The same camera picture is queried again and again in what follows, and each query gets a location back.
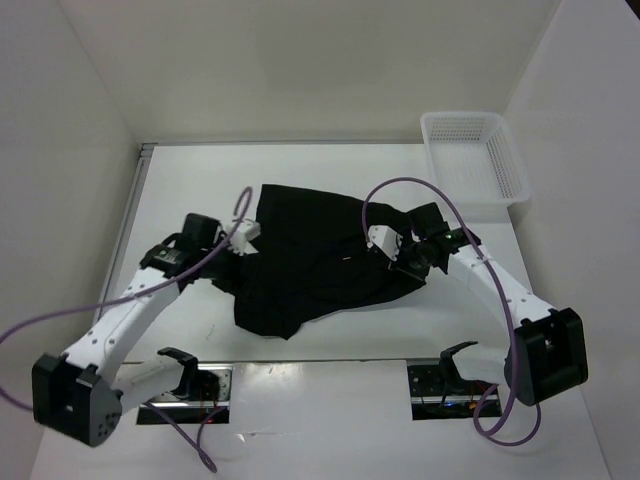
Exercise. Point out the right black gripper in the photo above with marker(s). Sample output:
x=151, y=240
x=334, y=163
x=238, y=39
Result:
x=400, y=263

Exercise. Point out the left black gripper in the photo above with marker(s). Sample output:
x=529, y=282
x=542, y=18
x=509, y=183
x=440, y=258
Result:
x=237, y=262

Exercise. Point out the black shorts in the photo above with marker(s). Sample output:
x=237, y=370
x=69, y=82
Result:
x=312, y=261

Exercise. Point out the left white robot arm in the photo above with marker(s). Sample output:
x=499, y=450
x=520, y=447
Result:
x=83, y=392

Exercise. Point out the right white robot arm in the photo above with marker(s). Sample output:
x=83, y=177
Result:
x=546, y=354

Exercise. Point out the white plastic basket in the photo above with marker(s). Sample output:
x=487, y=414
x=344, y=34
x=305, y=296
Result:
x=473, y=158

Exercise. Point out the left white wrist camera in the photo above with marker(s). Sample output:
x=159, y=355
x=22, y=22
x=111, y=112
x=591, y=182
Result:
x=241, y=240

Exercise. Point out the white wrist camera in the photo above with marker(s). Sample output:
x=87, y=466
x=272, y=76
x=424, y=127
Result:
x=241, y=240
x=384, y=245

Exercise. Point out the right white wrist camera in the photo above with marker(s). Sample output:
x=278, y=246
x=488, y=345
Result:
x=384, y=245

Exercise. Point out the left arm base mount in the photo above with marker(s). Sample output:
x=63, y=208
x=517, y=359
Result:
x=208, y=402

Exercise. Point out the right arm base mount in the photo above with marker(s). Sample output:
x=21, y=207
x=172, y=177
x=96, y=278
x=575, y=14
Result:
x=432, y=399

